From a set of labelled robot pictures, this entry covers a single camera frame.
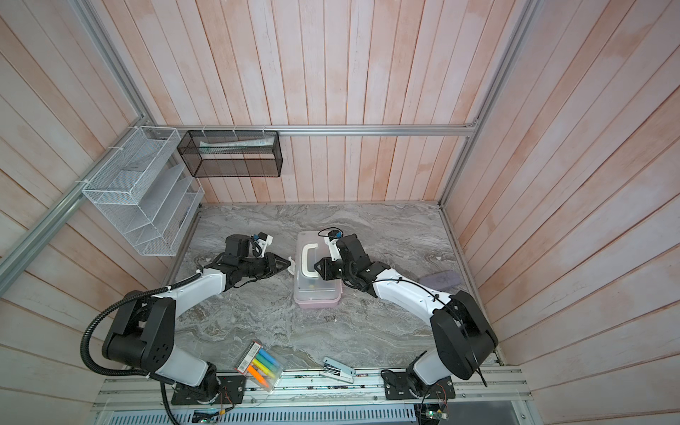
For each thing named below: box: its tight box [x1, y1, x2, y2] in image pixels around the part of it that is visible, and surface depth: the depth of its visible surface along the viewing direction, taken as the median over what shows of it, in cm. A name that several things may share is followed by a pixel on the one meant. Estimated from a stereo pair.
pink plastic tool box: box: [286, 230, 344, 310], surface depth 87 cm
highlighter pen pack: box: [234, 340, 285, 393], surface depth 78 cm
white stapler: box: [318, 356, 356, 385], surface depth 77 cm
